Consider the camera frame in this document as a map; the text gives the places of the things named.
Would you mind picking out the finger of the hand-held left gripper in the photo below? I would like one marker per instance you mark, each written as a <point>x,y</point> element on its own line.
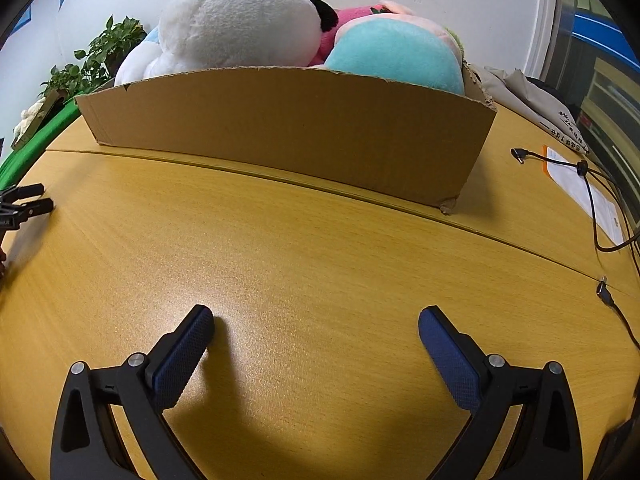
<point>27,191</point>
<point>37,207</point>

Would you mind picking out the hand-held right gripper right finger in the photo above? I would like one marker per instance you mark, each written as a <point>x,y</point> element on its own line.
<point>450,355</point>

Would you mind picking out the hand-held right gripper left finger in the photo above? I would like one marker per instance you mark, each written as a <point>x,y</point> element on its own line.
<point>182,355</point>

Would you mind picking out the brown cardboard box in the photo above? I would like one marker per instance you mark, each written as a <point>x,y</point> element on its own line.
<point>300,130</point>

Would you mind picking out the white plush toy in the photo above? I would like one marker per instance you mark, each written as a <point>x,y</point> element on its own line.
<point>240,20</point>

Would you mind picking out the teal and pink plush toy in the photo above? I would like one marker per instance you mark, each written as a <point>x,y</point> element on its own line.
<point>395,55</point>

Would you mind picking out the pink plush bear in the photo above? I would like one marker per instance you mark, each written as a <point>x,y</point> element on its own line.
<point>325,42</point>

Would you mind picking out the white fluffy object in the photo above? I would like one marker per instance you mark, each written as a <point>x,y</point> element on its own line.
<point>27,119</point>

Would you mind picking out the white packet with orange edge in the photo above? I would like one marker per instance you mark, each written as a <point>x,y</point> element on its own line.
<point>575,180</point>

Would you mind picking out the grey cloth bag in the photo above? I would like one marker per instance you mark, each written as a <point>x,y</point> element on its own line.
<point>530,105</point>

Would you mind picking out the black cloth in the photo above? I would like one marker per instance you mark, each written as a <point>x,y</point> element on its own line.
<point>542,85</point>

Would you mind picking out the blue window banner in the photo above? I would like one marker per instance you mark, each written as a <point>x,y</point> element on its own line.
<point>600,27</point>

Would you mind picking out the white door frame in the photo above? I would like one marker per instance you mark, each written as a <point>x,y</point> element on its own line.
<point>542,20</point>

